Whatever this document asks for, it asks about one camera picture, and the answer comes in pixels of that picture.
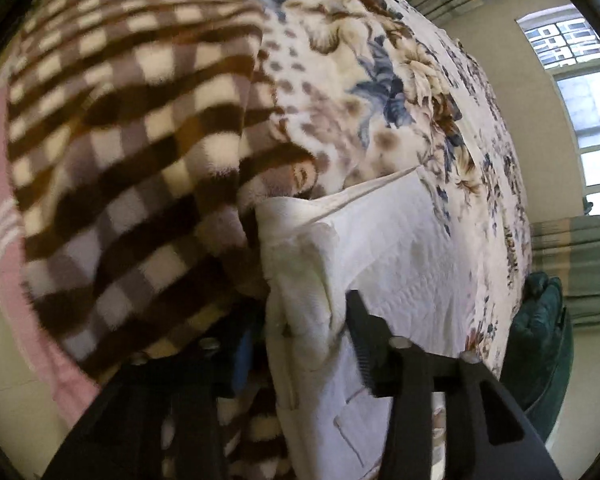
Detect floral printed bed cover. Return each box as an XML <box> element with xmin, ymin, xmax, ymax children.
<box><xmin>245</xmin><ymin>0</ymin><xmax>535</xmax><ymax>378</ymax></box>

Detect window with metal grille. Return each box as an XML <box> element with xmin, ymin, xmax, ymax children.
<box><xmin>515</xmin><ymin>4</ymin><xmax>600</xmax><ymax>217</ymax></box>

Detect pink bed sheet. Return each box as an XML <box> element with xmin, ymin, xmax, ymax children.
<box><xmin>0</xmin><ymin>82</ymin><xmax>103</xmax><ymax>428</ymax></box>

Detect dark green cushioned chair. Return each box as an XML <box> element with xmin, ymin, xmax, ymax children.
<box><xmin>500</xmin><ymin>271</ymin><xmax>575</xmax><ymax>445</ymax></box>

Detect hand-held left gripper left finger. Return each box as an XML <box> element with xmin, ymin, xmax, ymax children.
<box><xmin>41</xmin><ymin>305</ymin><xmax>268</xmax><ymax>480</ymax></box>

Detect white pants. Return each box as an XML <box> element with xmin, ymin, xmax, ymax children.
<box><xmin>256</xmin><ymin>166</ymin><xmax>486</xmax><ymax>480</ymax></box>

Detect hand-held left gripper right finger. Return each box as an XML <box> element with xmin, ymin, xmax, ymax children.
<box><xmin>344</xmin><ymin>290</ymin><xmax>565</xmax><ymax>480</ymax></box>

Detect green curtain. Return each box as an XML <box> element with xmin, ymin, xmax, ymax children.
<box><xmin>530</xmin><ymin>215</ymin><xmax>600</xmax><ymax>330</ymax></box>

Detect brown checked fleece blanket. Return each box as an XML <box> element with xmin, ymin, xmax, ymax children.
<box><xmin>0</xmin><ymin>0</ymin><xmax>321</xmax><ymax>480</ymax></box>

